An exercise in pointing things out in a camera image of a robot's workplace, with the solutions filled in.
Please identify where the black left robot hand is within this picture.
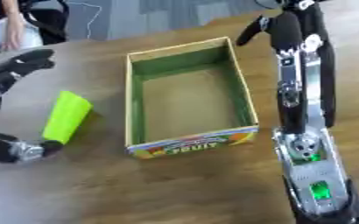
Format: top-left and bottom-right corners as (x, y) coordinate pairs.
(0, 48), (65, 165)

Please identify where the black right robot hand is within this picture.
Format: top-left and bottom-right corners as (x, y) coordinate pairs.
(235, 0), (339, 136)

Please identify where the cardboard box with green inside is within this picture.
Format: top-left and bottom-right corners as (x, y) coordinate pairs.
(123, 36), (261, 160)

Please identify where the person's hand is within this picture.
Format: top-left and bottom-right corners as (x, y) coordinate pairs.
(2, 19), (28, 52)

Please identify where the black bag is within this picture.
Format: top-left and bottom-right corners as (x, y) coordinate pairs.
(18, 0), (71, 46)

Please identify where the lime green block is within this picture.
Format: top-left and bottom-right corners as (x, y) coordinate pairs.
(39, 90), (95, 145)

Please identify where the thin white cable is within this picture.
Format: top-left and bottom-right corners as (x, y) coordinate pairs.
(64, 0), (103, 40)

